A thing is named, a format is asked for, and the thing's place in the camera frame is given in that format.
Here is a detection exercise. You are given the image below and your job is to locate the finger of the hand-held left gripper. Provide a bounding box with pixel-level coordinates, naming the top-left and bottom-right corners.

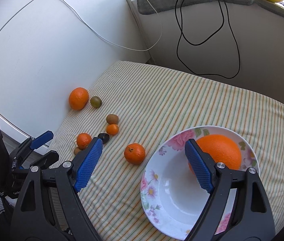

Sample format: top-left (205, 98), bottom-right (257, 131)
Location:
top-left (28, 151), bottom-right (60, 172)
top-left (17, 131), bottom-right (54, 161)

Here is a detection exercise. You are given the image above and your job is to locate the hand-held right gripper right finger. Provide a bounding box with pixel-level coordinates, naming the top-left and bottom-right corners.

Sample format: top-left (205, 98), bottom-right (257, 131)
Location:
top-left (184, 139), bottom-right (276, 241)

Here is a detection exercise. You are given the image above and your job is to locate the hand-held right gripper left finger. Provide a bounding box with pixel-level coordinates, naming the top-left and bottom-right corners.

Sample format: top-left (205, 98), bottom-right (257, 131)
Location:
top-left (10, 138), bottom-right (107, 241)

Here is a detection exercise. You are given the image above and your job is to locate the mandarin orange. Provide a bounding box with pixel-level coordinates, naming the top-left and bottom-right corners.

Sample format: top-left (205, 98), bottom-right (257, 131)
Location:
top-left (76, 133), bottom-right (93, 150)
top-left (124, 143), bottom-right (146, 165)
top-left (106, 124), bottom-right (119, 135)

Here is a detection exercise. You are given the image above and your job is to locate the large orange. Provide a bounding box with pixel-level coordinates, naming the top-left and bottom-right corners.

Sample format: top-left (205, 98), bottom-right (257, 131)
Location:
top-left (188, 134), bottom-right (243, 175)
top-left (68, 87), bottom-right (90, 110)

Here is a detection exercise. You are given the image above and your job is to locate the white floral bowl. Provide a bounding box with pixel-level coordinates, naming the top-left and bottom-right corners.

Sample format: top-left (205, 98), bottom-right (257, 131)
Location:
top-left (141, 126), bottom-right (261, 241)

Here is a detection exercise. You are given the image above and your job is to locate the dark plum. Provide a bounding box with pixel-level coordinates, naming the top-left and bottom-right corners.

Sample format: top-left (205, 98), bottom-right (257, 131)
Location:
top-left (97, 133), bottom-right (110, 145)

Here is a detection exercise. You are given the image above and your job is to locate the green kiwi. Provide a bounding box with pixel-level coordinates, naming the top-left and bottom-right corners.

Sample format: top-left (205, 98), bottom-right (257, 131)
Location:
top-left (90, 96), bottom-right (102, 108)

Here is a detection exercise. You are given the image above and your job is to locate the striped bed sheet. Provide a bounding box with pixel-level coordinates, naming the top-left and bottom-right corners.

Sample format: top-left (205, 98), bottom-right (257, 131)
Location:
top-left (48, 60), bottom-right (284, 241)

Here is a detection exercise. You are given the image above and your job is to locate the grey windowsill mat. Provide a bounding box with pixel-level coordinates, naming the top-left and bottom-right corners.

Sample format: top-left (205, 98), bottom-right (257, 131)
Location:
top-left (137, 0), bottom-right (256, 15)

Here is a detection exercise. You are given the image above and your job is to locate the grey windowsill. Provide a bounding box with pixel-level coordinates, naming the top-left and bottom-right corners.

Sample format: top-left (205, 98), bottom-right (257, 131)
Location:
top-left (132, 0), bottom-right (284, 34)

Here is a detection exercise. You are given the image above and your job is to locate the white cable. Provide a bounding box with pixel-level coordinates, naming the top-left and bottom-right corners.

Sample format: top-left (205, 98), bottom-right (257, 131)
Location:
top-left (49, 0), bottom-right (163, 52)

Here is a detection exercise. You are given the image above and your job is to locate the black cable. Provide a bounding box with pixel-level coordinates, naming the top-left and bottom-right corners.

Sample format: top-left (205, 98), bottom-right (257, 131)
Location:
top-left (174, 0), bottom-right (224, 46)
top-left (176, 0), bottom-right (241, 79)

